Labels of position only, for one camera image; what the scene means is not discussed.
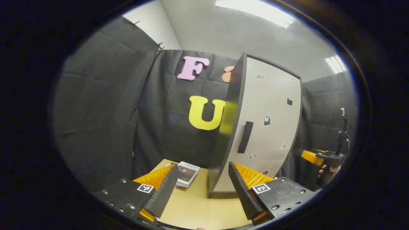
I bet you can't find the paperback book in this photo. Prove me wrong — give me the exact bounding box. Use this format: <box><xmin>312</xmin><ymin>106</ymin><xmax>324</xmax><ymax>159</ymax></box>
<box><xmin>175</xmin><ymin>161</ymin><xmax>201</xmax><ymax>188</ymax></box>

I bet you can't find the pale grey cabinet door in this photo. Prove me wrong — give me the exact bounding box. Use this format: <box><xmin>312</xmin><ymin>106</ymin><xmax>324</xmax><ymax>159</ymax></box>
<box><xmin>213</xmin><ymin>55</ymin><xmax>302</xmax><ymax>194</ymax></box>

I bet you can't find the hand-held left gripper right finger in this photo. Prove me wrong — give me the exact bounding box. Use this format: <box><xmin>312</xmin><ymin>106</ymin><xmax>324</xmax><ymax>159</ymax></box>
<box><xmin>228</xmin><ymin>161</ymin><xmax>317</xmax><ymax>226</ymax></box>

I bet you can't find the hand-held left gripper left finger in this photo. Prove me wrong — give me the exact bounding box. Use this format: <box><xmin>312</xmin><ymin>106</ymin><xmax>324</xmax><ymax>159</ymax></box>
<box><xmin>93</xmin><ymin>163</ymin><xmax>180</xmax><ymax>224</ymax></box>

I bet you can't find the small ceiling light panel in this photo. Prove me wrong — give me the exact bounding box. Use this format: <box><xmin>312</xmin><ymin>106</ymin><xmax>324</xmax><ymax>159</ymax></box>
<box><xmin>325</xmin><ymin>55</ymin><xmax>347</xmax><ymax>74</ymax></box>

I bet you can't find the black door handle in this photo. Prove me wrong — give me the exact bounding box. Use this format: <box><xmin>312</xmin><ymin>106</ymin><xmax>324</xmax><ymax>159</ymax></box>
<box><xmin>237</xmin><ymin>121</ymin><xmax>254</xmax><ymax>154</ymax></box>

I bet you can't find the dark grey cabinet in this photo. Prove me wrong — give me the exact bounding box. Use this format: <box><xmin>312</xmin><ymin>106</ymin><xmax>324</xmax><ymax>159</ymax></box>
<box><xmin>207</xmin><ymin>52</ymin><xmax>303</xmax><ymax>198</ymax></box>

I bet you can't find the long ceiling light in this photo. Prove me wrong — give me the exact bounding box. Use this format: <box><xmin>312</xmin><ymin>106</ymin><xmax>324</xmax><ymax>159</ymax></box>
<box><xmin>216</xmin><ymin>0</ymin><xmax>294</xmax><ymax>28</ymax></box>

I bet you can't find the black backdrop cloth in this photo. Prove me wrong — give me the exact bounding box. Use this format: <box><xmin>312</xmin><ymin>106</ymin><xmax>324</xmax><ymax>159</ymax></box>
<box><xmin>53</xmin><ymin>16</ymin><xmax>358</xmax><ymax>192</ymax></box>

